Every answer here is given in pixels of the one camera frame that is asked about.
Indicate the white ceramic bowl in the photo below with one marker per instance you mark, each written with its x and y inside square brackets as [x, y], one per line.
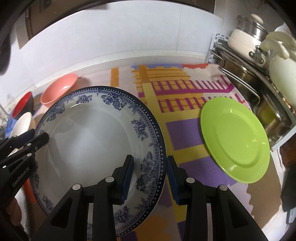
[24, 123]

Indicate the pink bowl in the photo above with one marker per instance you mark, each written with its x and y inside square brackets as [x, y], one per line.
[58, 89]

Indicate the white pot with lid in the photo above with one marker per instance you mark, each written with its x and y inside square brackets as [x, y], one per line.
[246, 38]

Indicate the white shelf rack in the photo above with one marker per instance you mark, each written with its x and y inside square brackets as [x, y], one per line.
[219, 42]

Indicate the cream ceramic teapot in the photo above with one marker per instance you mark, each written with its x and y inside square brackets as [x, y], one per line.
[282, 65]

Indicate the red black bowl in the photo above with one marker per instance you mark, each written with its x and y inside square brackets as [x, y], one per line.
[24, 105]

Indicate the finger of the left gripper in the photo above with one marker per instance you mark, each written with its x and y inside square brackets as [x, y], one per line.
[19, 141]
[35, 144]

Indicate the colourful patterned mat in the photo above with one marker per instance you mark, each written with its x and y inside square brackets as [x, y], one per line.
[174, 94]

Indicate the blue white plate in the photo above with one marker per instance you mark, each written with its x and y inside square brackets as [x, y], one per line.
[91, 131]

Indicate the green plastic plate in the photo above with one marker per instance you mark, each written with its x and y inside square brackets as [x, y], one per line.
[235, 139]

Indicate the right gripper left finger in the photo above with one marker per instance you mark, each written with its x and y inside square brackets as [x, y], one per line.
[123, 177]

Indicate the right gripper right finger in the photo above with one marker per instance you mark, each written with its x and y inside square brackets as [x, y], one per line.
[177, 179]

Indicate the steel pot with handle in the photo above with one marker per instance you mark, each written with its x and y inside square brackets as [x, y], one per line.
[244, 80]

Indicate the person's left hand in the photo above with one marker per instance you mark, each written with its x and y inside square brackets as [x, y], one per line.
[14, 212]

